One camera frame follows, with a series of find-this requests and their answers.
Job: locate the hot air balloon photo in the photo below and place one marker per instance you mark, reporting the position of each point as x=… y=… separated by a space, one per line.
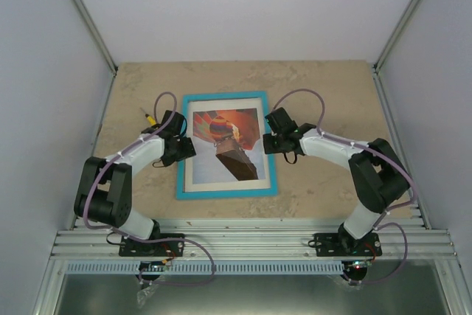
x=228 y=147

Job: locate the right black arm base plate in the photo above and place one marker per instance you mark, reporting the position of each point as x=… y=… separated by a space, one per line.
x=335 y=245

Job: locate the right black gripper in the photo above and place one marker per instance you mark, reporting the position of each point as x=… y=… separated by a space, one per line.
x=268 y=147

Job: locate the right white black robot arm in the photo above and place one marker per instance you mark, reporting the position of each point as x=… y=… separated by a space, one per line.
x=378 y=176

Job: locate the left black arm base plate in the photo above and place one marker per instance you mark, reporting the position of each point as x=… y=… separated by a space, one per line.
x=171 y=248

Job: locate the left aluminium corner post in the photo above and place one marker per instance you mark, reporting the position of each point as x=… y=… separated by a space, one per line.
x=93 y=31

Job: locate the yellow handled screwdriver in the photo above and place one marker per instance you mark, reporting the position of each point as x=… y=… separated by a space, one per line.
x=148 y=117

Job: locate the aluminium rail platform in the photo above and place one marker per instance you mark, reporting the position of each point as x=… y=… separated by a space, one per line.
x=261 y=239

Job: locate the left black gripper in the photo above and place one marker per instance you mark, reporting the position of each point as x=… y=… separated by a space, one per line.
x=189 y=151

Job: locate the teal wooden picture frame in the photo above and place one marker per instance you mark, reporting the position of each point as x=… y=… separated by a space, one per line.
x=180 y=182

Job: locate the aluminium corner post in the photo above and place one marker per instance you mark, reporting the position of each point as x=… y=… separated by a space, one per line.
x=401 y=25
x=93 y=31

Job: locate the right aluminium corner post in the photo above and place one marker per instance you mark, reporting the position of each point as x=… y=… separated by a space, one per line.
x=401 y=25

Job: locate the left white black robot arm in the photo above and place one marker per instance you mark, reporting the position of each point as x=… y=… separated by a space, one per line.
x=104 y=194

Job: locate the grey slotted cable duct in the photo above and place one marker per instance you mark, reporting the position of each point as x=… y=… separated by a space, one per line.
x=204 y=267

